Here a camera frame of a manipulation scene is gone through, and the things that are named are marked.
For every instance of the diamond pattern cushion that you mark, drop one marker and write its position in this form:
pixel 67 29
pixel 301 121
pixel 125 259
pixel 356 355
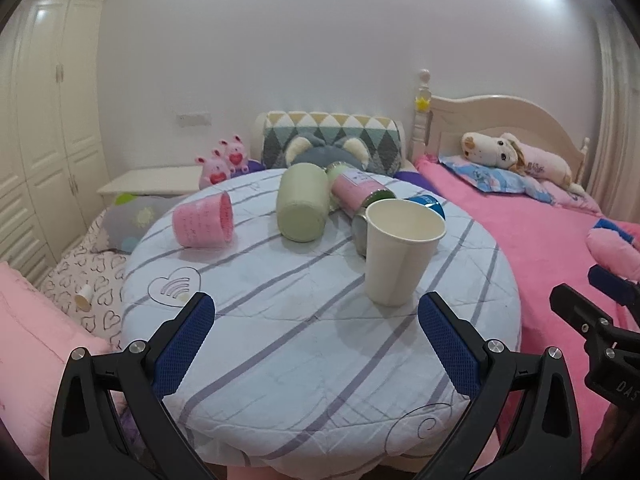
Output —
pixel 380 137

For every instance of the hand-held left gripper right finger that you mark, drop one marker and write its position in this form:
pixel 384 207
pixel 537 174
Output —
pixel 447 345

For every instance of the pink bunny plush toy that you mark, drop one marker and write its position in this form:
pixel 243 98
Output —
pixel 235 152
pixel 214 172

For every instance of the heart print bed sheet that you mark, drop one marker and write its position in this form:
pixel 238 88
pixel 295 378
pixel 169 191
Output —
pixel 95 270

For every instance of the pink ribbed cup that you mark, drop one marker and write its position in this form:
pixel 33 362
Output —
pixel 200 222

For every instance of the light green cup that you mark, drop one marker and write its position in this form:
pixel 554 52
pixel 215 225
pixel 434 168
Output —
pixel 301 202

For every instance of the pink and blue plush toy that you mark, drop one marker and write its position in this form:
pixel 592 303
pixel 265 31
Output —
pixel 612 247

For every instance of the purple cloth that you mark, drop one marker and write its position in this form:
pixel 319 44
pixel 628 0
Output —
pixel 415 180

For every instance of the white cow plush toy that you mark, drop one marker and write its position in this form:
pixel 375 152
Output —
pixel 500 152

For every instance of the white bedside table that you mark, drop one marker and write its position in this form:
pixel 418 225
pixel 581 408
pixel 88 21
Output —
pixel 150 180

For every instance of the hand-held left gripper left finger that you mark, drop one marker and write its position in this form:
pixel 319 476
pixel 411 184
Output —
pixel 182 342

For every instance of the pink quilt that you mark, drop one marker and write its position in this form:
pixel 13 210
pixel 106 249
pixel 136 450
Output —
pixel 35 355

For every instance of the white wall socket panel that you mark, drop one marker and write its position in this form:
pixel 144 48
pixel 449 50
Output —
pixel 193 119

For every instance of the white wardrobe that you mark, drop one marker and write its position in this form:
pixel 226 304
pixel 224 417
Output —
pixel 45 125

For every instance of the pink bed blanket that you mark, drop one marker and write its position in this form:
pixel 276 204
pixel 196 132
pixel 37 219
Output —
pixel 540 240

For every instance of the white wooden bed headboard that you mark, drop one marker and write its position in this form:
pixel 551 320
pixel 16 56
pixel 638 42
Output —
pixel 500 115

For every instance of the blue cup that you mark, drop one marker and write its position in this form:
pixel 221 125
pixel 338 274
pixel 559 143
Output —
pixel 427 206

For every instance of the pink labelled can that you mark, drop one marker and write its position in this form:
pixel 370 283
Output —
pixel 357 190

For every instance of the blue cartoon pillow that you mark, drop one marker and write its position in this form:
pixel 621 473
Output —
pixel 500 180

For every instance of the small white cup on bed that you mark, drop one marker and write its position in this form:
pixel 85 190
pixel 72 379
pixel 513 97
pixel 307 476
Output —
pixel 83 296

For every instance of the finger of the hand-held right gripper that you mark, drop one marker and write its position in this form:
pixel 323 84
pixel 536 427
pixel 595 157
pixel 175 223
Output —
pixel 612 282
pixel 575 307

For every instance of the grey bear plush cushion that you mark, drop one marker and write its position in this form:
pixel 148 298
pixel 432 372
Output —
pixel 320 152

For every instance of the grey dotted pillow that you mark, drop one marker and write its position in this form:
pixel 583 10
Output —
pixel 135 217

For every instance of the white curtain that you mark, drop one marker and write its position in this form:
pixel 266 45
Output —
pixel 617 110

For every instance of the round table with striped cloth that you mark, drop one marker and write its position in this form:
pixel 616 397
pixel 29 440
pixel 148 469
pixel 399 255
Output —
pixel 280 335

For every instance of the white paper cup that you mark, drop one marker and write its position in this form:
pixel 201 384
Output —
pixel 395 255

